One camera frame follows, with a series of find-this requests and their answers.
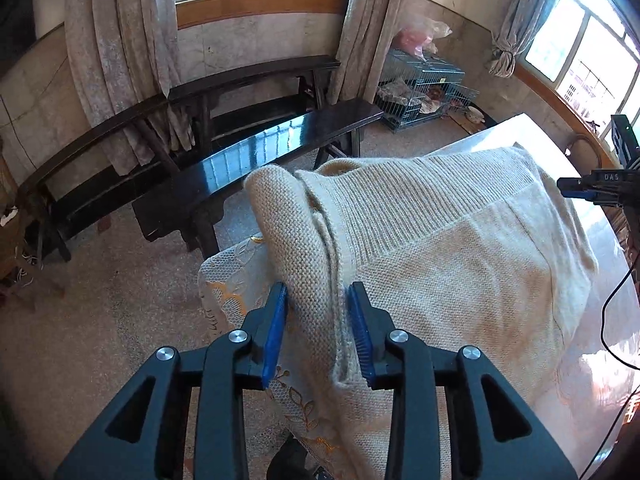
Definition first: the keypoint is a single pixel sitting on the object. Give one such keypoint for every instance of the tied grey curtain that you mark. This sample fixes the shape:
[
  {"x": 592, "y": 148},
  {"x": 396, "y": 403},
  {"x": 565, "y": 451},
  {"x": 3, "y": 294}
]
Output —
[{"x": 530, "y": 10}]

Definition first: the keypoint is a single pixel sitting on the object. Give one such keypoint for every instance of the grey patterned curtain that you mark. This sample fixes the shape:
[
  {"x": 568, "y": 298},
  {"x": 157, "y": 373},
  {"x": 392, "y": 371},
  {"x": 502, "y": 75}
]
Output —
[
  {"x": 370, "y": 35},
  {"x": 125, "y": 60}
]

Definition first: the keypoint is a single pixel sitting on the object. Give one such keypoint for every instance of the dark wooden bench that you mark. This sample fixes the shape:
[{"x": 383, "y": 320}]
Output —
[
  {"x": 260, "y": 145},
  {"x": 100, "y": 135}
]

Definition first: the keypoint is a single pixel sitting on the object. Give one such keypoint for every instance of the white bowl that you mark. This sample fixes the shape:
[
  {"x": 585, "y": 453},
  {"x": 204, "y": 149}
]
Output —
[
  {"x": 429, "y": 106},
  {"x": 475, "y": 115}
]

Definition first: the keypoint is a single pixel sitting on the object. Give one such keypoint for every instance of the beige knit sweater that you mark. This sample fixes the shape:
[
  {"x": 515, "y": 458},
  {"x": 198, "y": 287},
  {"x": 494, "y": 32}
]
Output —
[{"x": 450, "y": 260}]

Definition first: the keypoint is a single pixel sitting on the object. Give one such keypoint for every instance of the bright window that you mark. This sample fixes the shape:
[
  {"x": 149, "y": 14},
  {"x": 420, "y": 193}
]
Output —
[{"x": 590, "y": 50}]

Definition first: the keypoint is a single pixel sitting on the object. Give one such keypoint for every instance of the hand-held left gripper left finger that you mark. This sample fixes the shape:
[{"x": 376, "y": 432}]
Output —
[{"x": 275, "y": 340}]

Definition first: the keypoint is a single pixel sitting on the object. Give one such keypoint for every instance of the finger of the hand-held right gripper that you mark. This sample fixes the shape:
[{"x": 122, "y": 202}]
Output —
[{"x": 572, "y": 186}]

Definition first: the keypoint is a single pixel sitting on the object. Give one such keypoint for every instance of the pink plastic bag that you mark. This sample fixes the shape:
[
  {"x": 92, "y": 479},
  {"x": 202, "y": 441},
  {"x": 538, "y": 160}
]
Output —
[{"x": 417, "y": 40}]

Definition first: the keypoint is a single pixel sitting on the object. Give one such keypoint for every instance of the white gold lace tablecloth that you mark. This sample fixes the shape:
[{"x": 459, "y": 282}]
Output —
[{"x": 225, "y": 280}]

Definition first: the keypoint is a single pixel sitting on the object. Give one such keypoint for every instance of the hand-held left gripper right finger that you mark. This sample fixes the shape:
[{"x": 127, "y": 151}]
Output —
[{"x": 357, "y": 340}]

